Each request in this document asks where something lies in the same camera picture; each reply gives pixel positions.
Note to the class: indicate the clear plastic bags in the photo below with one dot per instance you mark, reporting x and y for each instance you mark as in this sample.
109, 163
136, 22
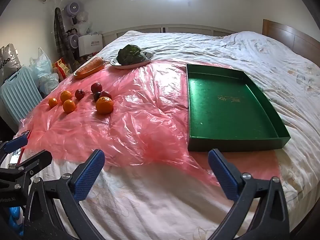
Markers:
83, 22

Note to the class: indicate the large orange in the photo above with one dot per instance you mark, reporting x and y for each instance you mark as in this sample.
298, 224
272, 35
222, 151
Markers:
104, 105

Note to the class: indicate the small orange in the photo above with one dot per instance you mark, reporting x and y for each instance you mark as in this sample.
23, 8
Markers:
53, 102

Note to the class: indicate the purple fan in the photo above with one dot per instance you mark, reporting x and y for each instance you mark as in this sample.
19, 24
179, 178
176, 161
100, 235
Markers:
73, 40
73, 8

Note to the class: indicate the carrot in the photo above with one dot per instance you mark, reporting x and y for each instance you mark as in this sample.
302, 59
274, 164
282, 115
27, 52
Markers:
90, 65

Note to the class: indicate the dark plum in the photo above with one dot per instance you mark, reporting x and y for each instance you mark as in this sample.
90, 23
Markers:
96, 96

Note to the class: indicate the pale blue plastic bag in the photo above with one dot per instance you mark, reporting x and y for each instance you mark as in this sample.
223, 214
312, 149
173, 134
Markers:
42, 67

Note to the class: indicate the pink plastic sheet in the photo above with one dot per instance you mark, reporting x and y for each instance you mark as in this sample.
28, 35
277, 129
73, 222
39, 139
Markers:
150, 105

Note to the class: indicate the plaid scarf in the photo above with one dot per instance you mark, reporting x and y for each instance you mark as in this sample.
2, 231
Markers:
60, 37

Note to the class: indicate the light blue ribbed suitcase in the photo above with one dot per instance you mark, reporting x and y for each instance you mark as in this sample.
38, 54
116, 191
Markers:
20, 95

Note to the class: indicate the white printed plastic bag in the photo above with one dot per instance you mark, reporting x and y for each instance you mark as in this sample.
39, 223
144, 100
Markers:
10, 60

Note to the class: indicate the white plate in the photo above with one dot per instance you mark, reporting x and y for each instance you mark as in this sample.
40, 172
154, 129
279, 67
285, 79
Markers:
120, 66

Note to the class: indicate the wooden headboard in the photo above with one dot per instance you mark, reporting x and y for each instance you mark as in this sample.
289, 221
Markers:
287, 35

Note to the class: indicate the green cardboard tray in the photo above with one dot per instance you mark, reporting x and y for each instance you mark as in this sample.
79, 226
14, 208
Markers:
225, 105

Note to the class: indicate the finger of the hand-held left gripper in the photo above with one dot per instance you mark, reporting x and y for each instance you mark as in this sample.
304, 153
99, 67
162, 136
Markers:
15, 143
37, 158

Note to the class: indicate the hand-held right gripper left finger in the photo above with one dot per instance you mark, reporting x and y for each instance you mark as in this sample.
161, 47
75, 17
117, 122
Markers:
90, 175

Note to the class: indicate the orange plate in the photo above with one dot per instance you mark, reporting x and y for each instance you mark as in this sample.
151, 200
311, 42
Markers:
87, 75

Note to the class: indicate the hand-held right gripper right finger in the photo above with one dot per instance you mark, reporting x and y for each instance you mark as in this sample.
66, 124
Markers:
222, 175

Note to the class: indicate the red apple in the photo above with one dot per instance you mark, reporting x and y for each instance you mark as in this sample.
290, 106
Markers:
79, 94
106, 94
96, 87

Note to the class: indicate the yellow and red packet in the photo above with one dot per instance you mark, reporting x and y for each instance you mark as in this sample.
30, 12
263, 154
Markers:
62, 70

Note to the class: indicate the green leafy vegetable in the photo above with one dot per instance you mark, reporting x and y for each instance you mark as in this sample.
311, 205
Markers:
131, 53

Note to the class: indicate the red-edged phone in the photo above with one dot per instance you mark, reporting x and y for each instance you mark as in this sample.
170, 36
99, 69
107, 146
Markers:
16, 155

